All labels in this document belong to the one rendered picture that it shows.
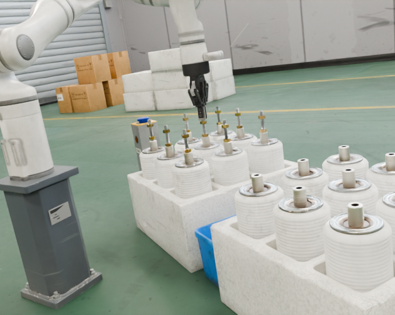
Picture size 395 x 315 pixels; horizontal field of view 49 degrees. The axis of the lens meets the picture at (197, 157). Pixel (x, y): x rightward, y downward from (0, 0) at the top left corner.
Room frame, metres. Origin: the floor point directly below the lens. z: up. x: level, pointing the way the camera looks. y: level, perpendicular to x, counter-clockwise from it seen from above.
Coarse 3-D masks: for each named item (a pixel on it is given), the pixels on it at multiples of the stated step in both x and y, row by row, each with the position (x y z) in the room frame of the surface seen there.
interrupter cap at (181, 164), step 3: (183, 159) 1.10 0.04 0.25; (195, 159) 1.09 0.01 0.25; (198, 159) 1.08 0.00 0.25; (201, 159) 1.08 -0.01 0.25; (177, 162) 1.08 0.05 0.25; (180, 162) 1.08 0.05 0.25; (183, 162) 1.08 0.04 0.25; (195, 162) 1.07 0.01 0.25; (198, 162) 1.05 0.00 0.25; (201, 162) 1.05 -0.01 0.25; (177, 165) 1.06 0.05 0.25; (180, 165) 1.06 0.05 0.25; (183, 165) 1.05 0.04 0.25; (186, 165) 1.05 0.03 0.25; (189, 165) 1.04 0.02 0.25; (192, 165) 1.03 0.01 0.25; (195, 165) 1.04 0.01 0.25; (198, 165) 1.04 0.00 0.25
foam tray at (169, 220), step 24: (288, 168) 1.13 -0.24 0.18; (144, 192) 1.19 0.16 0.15; (168, 192) 1.08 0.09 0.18; (216, 192) 1.02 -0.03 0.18; (144, 216) 1.22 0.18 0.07; (168, 216) 1.05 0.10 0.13; (192, 216) 0.98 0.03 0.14; (216, 216) 1.01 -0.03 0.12; (168, 240) 1.07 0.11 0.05; (192, 240) 0.98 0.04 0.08; (192, 264) 0.97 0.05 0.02
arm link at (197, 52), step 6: (198, 42) 1.20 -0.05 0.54; (204, 42) 1.22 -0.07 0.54; (180, 48) 1.22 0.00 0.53; (186, 48) 1.20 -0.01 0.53; (192, 48) 1.19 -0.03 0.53; (198, 48) 1.19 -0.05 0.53; (204, 48) 1.21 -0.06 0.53; (180, 54) 1.22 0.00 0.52; (186, 54) 1.20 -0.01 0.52; (192, 54) 1.19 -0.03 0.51; (198, 54) 1.19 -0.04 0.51; (204, 54) 1.20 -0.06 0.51; (210, 54) 1.17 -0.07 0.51; (216, 54) 1.17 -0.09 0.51; (222, 54) 1.23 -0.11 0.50; (186, 60) 1.20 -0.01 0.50; (192, 60) 1.19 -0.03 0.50; (198, 60) 1.19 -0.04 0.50; (204, 60) 1.20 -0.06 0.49; (210, 60) 1.17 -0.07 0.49
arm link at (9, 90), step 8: (0, 64) 0.96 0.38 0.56; (0, 72) 0.99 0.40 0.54; (8, 72) 1.02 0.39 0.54; (0, 80) 0.98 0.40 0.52; (8, 80) 1.00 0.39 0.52; (16, 80) 1.02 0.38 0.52; (0, 88) 0.96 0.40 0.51; (8, 88) 0.96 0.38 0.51; (16, 88) 0.97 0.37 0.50; (24, 88) 0.97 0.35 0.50; (32, 88) 0.99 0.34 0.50; (0, 96) 0.95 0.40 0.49; (8, 96) 0.95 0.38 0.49; (16, 96) 0.95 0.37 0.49; (24, 96) 0.96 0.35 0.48; (32, 96) 0.98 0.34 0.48; (0, 104) 0.95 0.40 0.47; (8, 104) 0.95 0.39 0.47
